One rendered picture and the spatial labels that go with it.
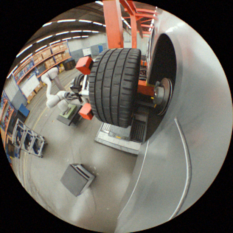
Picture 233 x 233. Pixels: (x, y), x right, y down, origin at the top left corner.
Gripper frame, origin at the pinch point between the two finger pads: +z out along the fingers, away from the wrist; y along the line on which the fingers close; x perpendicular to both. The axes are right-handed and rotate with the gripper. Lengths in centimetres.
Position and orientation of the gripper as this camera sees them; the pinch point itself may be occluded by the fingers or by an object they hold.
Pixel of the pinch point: (78, 96)
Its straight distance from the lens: 72.8
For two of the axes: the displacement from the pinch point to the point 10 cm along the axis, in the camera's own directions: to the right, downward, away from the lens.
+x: -0.7, -5.6, -8.3
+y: -3.2, 8.0, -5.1
